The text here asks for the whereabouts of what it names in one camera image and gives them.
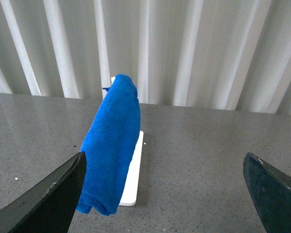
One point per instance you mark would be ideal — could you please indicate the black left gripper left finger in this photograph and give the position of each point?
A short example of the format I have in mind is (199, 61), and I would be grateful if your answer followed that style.
(49, 206)

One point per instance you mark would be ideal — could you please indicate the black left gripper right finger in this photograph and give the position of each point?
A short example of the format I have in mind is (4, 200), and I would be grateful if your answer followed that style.
(270, 191)

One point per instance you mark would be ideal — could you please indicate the blue microfiber cloth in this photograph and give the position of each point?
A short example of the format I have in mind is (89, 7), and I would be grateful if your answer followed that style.
(109, 146)

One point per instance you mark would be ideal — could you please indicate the white towel rack stand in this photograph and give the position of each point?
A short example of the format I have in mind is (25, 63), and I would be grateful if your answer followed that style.
(133, 179)

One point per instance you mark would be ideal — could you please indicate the white curtain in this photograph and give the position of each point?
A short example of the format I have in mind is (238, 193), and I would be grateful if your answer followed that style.
(218, 54)

